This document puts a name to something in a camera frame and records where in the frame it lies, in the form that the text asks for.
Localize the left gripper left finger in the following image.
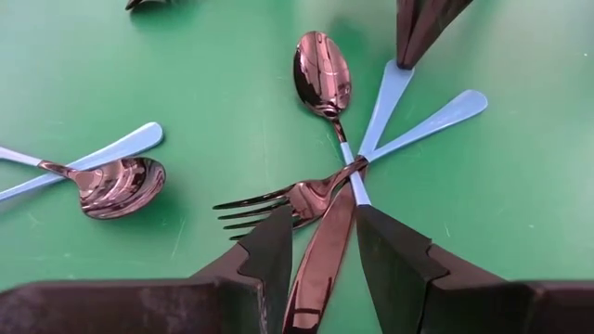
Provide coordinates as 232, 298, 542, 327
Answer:
192, 205, 295, 334

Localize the dark metal knife blue handle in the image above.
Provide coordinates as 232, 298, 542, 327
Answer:
281, 58, 416, 334

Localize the dark metal spoon blue handle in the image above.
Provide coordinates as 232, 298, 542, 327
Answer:
123, 0, 174, 11
0, 145, 167, 221
292, 30, 372, 207

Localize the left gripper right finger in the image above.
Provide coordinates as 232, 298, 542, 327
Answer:
355, 204, 530, 334

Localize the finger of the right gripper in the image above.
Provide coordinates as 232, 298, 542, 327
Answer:
396, 0, 474, 71

